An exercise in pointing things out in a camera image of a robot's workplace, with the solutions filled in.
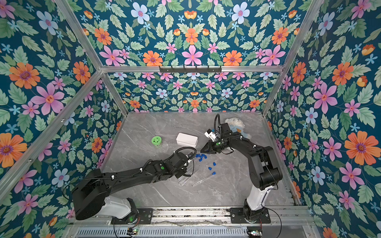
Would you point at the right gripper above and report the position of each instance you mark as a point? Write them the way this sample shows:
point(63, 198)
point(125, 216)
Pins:
point(212, 146)

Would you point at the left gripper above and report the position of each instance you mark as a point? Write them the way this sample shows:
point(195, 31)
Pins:
point(183, 171)

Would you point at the test tube group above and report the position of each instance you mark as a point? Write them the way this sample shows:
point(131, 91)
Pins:
point(203, 179)
point(183, 180)

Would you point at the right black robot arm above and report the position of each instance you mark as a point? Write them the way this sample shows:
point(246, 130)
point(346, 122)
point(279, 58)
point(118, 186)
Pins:
point(263, 166)

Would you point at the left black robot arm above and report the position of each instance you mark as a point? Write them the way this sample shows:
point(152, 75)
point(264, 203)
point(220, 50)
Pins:
point(90, 195)

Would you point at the white rectangular plastic box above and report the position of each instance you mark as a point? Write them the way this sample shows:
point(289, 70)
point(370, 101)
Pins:
point(186, 140)

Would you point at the green lidded small jar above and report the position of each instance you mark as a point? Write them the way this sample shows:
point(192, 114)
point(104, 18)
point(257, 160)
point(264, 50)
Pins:
point(156, 141)

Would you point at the white teddy bear blue shirt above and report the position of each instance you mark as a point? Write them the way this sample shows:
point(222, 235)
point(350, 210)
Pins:
point(236, 125)

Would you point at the white ventilation grille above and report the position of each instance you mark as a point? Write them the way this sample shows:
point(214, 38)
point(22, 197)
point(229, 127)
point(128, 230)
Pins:
point(163, 232)

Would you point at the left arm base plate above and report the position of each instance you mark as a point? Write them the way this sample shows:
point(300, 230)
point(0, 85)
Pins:
point(132, 216)

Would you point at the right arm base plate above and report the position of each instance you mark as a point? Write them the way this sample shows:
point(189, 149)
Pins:
point(244, 215)

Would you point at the black hook rail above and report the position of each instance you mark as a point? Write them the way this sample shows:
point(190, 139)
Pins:
point(189, 69)

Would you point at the aluminium front rail frame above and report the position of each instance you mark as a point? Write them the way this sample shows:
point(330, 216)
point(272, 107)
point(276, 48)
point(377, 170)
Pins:
point(205, 216)

